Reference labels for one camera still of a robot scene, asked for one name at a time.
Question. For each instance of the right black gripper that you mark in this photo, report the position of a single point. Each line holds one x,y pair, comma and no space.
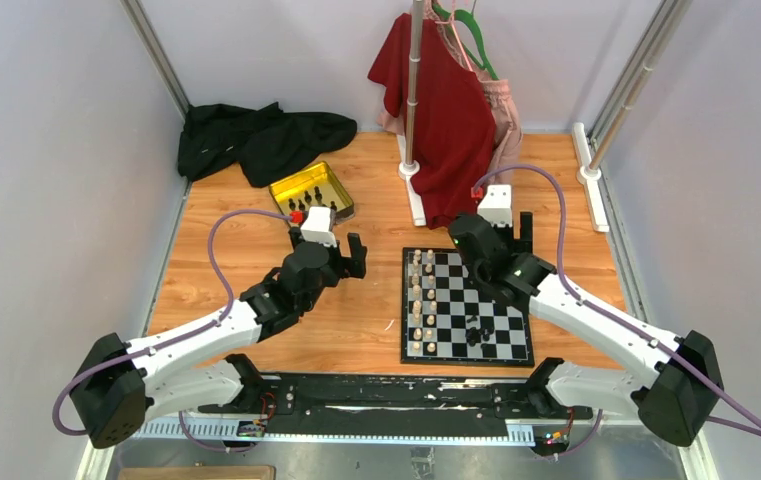
525,243

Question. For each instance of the black cloth pile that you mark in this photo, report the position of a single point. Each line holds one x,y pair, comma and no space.
268,144

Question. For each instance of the green clothes hanger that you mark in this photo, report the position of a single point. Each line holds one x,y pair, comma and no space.
453,16

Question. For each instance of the yellow metal tin box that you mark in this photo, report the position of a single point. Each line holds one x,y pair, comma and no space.
315,185

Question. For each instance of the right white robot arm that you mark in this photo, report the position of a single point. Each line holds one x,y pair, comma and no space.
671,383

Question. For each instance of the red shirt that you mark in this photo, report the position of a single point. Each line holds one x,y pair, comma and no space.
454,127

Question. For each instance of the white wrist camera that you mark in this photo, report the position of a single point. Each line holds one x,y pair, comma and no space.
496,205
318,225

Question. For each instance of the pink garment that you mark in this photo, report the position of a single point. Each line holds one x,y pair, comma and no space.
508,134

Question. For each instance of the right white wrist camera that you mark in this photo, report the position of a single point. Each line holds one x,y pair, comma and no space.
496,205

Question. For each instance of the right white rack foot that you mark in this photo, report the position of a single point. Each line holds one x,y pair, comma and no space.
592,143

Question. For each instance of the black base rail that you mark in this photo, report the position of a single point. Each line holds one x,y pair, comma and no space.
391,407

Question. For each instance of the white chess pieces rows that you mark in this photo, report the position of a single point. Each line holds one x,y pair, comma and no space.
420,304

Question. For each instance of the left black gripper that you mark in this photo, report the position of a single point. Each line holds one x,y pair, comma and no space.
357,253

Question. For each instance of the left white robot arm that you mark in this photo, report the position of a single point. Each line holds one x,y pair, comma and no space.
121,385

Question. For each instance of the black white chess board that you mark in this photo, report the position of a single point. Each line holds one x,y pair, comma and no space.
458,299

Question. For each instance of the white clothes rack stand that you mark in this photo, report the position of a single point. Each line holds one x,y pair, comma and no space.
408,167

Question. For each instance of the black chess pieces cluster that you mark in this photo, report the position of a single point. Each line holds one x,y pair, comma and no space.
477,332

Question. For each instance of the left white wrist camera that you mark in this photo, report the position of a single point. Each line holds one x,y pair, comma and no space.
318,225

